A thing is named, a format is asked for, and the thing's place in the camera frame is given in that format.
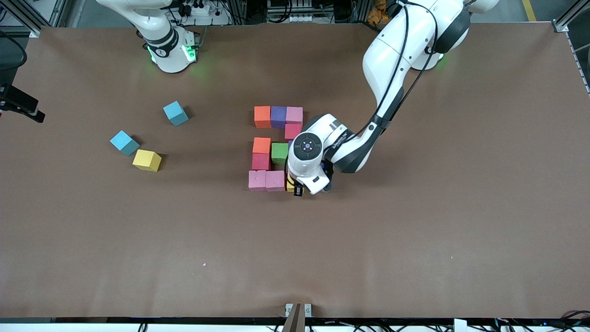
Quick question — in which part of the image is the purple foam cube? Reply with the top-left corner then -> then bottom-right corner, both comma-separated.
270,106 -> 288,129

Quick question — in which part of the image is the brown table cover sheet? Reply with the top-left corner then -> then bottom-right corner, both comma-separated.
0,23 -> 590,319

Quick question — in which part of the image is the bag of orange items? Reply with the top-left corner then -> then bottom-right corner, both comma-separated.
367,0 -> 390,24

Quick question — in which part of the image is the green foam cube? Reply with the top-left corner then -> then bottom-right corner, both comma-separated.
271,142 -> 289,165

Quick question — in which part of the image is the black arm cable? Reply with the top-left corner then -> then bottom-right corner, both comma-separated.
341,0 -> 439,139
0,29 -> 27,72

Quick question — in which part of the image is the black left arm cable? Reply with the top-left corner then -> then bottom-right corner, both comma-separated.
341,0 -> 439,139

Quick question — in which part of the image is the small metal mount bracket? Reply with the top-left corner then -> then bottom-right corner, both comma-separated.
285,303 -> 312,318

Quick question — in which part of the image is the grey electronics unit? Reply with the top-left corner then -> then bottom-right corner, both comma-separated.
266,0 -> 319,24

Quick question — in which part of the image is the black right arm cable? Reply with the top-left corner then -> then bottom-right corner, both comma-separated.
0,29 -> 27,72

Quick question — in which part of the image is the brown mount bar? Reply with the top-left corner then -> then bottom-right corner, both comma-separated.
282,303 -> 306,332

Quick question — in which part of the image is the light blue foam cube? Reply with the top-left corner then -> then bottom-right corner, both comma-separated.
110,130 -> 140,156
163,101 -> 189,127

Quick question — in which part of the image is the white power strip with plugs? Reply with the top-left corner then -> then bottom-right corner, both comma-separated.
177,0 -> 231,26

